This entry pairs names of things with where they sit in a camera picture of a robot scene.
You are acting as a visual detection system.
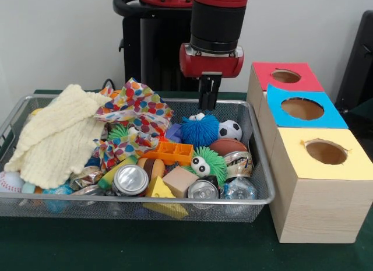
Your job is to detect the blue spiky ball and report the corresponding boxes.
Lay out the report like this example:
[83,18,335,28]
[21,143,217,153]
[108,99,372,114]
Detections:
[180,112,221,147]

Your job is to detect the cream yellow waffle cloth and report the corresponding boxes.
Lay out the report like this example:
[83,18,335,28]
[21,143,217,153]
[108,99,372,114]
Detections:
[5,85,111,190]

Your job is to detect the small black white soccer ball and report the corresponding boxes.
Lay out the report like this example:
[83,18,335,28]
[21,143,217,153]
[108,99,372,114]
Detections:
[219,119,243,140]

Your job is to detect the white baseball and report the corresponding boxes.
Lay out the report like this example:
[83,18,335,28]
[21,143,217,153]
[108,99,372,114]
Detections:
[0,171,25,193]

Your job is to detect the silver metal can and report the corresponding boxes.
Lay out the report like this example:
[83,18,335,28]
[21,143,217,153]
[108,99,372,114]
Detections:
[186,177,220,210]
[112,164,150,197]

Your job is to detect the yellow plastic block toy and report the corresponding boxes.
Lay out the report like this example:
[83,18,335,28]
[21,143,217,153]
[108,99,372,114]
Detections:
[142,176,189,219]

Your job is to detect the colourful patterned cloth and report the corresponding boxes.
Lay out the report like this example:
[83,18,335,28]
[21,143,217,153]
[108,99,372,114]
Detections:
[93,133,159,171]
[96,79,174,138]

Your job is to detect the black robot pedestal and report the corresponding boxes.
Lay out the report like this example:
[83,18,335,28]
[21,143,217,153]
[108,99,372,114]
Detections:
[114,0,234,91]

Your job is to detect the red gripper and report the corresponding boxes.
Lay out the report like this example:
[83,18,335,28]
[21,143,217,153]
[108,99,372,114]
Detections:
[179,43,245,111]

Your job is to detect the wooden box with three holes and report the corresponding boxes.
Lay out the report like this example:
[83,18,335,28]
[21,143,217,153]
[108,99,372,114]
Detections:
[247,62,373,244]

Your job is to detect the shallow wire mesh bin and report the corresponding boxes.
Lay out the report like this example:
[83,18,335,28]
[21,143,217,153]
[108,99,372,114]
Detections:
[0,94,276,222]

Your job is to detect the black chair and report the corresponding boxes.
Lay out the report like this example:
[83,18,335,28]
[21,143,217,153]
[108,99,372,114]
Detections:
[335,10,373,145]

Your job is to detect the wooden cube block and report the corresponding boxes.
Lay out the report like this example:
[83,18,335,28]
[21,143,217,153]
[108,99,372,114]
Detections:
[162,166,199,199]

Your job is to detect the green spiky ball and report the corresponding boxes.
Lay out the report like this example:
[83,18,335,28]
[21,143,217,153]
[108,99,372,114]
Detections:
[185,146,228,187]

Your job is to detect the small orange plastic block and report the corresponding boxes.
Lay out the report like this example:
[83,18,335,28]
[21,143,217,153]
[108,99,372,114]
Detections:
[143,141,194,167]

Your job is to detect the dark green table cloth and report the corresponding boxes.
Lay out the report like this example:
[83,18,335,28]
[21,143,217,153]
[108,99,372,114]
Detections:
[0,89,373,271]

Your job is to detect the brown toy football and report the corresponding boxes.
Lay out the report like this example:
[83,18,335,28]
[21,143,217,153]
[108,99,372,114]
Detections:
[210,138,249,158]

